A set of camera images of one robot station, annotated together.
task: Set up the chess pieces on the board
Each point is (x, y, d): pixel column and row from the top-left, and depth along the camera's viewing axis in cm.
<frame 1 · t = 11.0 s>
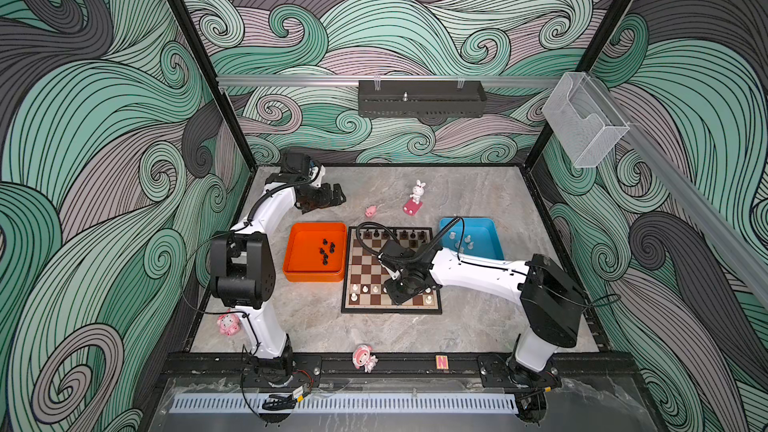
left hand: (334, 198, 92), fingers open
right hand: (394, 296, 82), fingers closed
blue plastic tray: (479, 237, 100), on the table
orange plastic tray: (316, 252, 97), on the table
folding chess board: (364, 288, 87), point 2 cm above the table
pink pig toy: (370, 212, 106), point 2 cm above the table
white bunny phone stand: (414, 204, 109), on the table
pink kitty figurine: (224, 324, 79), point 4 cm above the table

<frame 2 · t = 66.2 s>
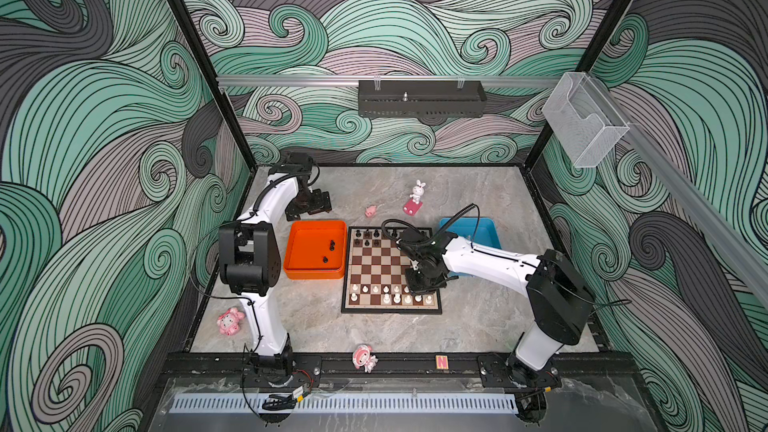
left hand: (315, 209, 93), fingers open
right hand: (414, 293, 83), fingers closed
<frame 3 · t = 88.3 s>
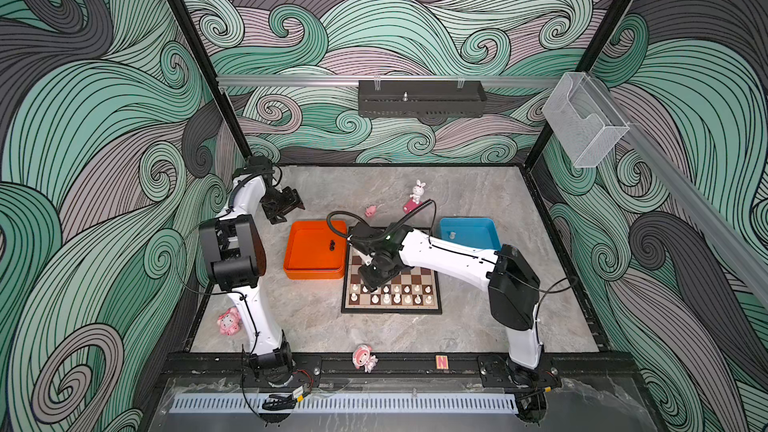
left hand: (296, 207, 95), fingers open
right hand: (372, 282, 81), fingers open
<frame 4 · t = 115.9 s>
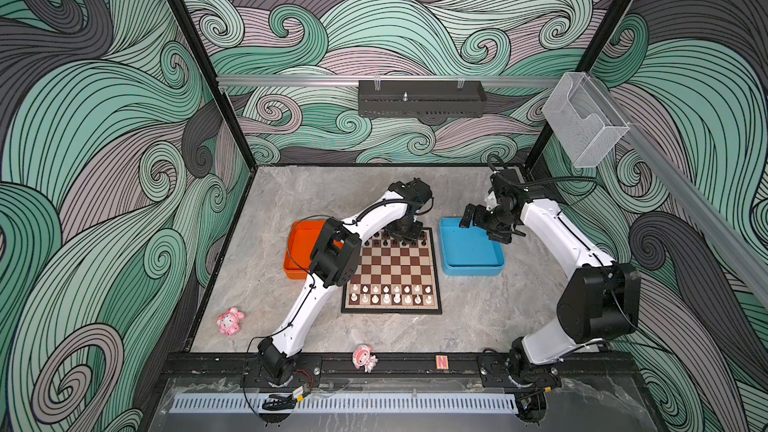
left hand: (409, 238, 95), fingers open
right hand: (475, 228, 86), fingers open
